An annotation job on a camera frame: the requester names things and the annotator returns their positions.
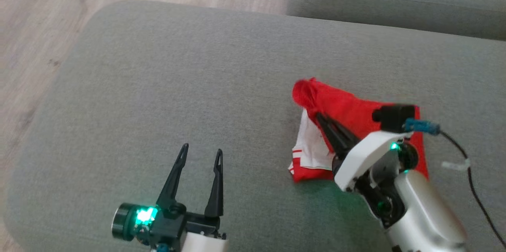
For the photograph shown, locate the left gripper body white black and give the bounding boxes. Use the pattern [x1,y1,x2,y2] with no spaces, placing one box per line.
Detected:
[149,203,229,252]

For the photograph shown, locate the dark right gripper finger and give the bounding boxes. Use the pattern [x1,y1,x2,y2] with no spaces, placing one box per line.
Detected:
[315,114,348,158]
[317,112,361,152]

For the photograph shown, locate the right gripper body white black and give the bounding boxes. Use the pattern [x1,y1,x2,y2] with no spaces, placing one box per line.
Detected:
[331,129,415,194]

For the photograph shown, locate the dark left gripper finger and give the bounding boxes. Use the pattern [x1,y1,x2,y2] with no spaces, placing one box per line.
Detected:
[204,149,224,218]
[157,143,189,211]

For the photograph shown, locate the red white striped shorts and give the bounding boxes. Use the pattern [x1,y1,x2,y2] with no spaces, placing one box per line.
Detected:
[287,77,430,184]

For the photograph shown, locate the large grey sofa cushion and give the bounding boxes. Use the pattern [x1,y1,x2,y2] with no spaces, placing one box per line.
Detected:
[3,0,506,252]

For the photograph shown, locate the white cable tag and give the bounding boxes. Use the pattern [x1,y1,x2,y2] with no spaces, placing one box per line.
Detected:
[442,158,472,172]

